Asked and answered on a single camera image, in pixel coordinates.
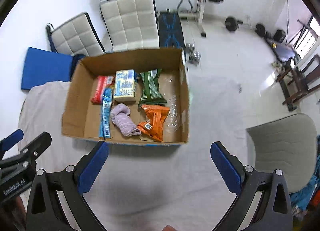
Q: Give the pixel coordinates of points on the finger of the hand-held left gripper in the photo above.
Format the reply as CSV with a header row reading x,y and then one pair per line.
x,y
12,139
37,146

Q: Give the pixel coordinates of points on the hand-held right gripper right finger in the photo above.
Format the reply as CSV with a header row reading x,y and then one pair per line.
x,y
226,169

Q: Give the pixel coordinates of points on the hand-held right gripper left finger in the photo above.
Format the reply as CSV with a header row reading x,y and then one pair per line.
x,y
94,167

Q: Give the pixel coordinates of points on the cardboard box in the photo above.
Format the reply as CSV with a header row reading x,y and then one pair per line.
x,y
88,119

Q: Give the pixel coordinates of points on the long blue snack packet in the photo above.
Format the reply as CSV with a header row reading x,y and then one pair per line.
x,y
106,116

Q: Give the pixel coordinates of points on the purple sock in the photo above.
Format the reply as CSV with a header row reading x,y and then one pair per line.
x,y
122,121

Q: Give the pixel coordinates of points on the orange snack packet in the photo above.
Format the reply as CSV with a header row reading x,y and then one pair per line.
x,y
155,118

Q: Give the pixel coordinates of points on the red snack packet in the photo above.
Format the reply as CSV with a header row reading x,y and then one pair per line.
x,y
100,88

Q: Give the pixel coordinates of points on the white blue small carton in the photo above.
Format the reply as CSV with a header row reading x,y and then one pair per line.
x,y
123,86

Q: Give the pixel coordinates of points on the green snack packet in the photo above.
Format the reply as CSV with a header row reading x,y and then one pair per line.
x,y
150,88

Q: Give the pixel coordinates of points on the person's left forearm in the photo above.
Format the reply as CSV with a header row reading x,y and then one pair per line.
x,y
20,213

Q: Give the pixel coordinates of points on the person's right hand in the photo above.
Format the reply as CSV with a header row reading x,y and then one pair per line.
x,y
169,228

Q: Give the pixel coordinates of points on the grey shell chair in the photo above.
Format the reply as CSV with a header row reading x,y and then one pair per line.
x,y
282,151

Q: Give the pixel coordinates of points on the blue foam mat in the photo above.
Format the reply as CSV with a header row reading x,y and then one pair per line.
x,y
45,68

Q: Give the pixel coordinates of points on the dark blue cloth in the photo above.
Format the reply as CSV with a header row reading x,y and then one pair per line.
x,y
77,61

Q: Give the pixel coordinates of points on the dark wooden chair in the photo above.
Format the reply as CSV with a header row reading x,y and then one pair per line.
x,y
300,81

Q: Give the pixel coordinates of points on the white quilted chair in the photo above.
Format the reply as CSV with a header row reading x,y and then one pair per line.
x,y
72,36
130,21

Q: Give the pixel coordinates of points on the chrome dumbbell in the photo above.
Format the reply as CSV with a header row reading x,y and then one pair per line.
x,y
195,57
190,48

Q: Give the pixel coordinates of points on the black box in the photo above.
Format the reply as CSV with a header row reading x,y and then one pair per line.
x,y
278,35

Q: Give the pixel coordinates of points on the short barbell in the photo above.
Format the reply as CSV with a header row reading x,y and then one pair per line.
x,y
230,23

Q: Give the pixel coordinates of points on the black blue bench pad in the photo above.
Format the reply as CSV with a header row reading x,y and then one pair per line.
x,y
171,30

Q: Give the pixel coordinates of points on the white weight bench rack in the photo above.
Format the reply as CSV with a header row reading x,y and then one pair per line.
x,y
202,13

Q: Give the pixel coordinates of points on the window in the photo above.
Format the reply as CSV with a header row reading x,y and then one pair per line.
x,y
310,33

